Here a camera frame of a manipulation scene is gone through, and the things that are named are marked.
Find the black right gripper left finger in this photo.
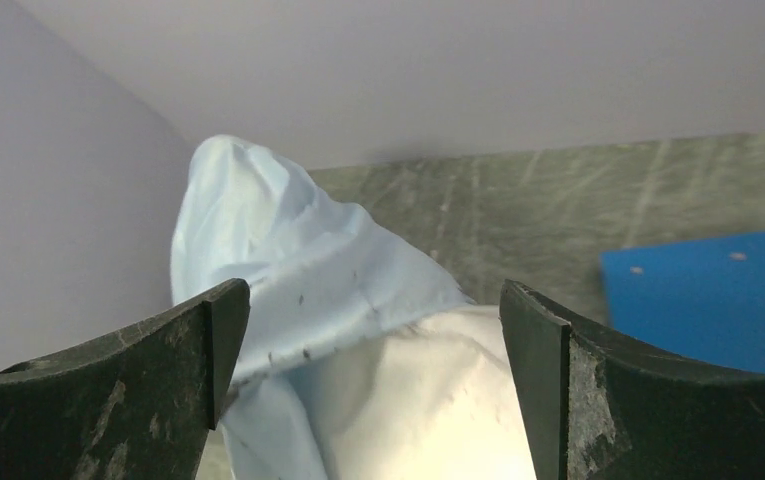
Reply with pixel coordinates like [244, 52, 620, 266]
[0, 279, 250, 479]

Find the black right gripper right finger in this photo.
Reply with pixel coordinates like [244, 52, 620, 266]
[499, 280, 765, 480]

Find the white pillow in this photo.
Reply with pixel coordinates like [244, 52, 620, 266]
[291, 305, 535, 480]

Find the light blue pillowcase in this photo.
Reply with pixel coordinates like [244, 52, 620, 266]
[170, 135, 469, 479]

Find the blue plastic folder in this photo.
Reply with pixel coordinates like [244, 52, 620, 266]
[600, 231, 765, 373]

